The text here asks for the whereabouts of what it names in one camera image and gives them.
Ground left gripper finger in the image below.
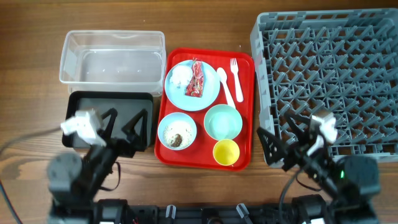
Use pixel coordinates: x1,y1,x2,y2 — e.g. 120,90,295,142
122,109,148,152
98,108,118,140

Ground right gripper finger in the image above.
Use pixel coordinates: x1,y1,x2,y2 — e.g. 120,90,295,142
283,111,310,142
256,127,287,165

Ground light blue bowl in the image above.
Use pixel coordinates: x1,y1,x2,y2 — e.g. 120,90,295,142
157,112,197,151

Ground rice and food scraps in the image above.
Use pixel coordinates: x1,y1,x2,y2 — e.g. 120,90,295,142
163,121,194,149

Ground yellow cup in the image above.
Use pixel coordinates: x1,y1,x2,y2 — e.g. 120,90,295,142
213,139,240,166

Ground white napkin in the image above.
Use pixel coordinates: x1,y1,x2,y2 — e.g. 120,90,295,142
170,65,193,88

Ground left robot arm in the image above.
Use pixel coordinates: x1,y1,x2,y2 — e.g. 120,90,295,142
47,108,148,223

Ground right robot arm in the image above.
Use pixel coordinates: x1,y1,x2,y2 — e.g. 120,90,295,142
257,111,381,223

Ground black waste tray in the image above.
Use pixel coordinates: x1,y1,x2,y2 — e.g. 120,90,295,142
66,91,153,146

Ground grey dishwasher rack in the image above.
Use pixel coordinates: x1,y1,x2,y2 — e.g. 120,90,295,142
250,8,397,162

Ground light blue plate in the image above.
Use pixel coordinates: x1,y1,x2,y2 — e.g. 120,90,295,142
164,60,220,111

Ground clear plastic bin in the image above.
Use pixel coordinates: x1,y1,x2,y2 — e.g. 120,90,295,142
59,30,166,96

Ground green bowl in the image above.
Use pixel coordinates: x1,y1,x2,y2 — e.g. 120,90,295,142
203,104,243,141

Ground red serving tray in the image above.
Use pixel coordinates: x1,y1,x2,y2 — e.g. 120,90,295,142
154,48,255,171

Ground red snack wrapper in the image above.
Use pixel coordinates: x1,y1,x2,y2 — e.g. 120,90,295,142
185,60,205,98

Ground white plastic fork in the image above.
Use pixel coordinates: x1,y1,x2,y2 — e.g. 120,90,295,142
230,58,244,103

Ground white plastic spoon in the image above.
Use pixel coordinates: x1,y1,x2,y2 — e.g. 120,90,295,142
216,67,236,109

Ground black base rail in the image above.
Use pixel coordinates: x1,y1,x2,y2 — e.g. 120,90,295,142
96,199,326,224

